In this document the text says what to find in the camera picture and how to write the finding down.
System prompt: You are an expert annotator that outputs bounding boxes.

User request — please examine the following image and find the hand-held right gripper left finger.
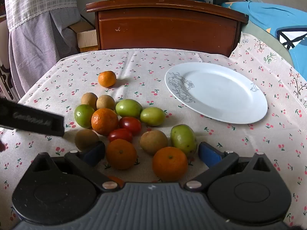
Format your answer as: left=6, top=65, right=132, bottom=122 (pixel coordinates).
left=31, top=141, right=125, bottom=192

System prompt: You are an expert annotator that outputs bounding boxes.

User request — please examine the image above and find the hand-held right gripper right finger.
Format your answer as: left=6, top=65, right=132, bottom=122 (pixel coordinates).
left=183, top=141, right=276, bottom=192

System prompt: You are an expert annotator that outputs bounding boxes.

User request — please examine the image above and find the brown-spotted green jujube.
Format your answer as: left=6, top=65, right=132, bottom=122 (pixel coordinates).
left=170, top=124, right=197, bottom=156

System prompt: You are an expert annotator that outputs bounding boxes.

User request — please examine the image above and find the red cherry tomato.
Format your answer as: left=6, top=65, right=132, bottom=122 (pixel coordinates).
left=108, top=128, right=133, bottom=143
left=119, top=117, right=142, bottom=136

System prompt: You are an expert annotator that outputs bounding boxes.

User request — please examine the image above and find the white plate with grey drawing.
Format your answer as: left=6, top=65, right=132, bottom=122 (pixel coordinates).
left=164, top=62, right=268, bottom=125

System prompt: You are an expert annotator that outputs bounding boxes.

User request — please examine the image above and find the small orange mandarin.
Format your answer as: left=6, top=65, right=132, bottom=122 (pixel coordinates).
left=98, top=71, right=117, bottom=88

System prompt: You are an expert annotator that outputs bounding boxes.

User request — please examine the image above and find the cherry print tablecloth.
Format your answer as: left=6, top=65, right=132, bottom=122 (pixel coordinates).
left=0, top=32, right=307, bottom=230

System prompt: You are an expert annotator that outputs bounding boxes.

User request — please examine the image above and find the checkered grey curtain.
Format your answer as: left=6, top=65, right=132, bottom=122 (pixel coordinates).
left=5, top=0, right=81, bottom=99

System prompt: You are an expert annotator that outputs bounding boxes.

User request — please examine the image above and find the open cardboard box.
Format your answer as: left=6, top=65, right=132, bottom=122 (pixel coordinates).
left=68, top=20, right=99, bottom=53

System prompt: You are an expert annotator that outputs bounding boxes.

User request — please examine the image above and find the grey-green bed sheet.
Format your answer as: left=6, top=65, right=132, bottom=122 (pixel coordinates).
left=240, top=20, right=295, bottom=65

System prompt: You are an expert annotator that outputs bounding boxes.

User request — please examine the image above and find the blue cartoon pillow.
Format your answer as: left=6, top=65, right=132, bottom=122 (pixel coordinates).
left=222, top=1, right=307, bottom=79

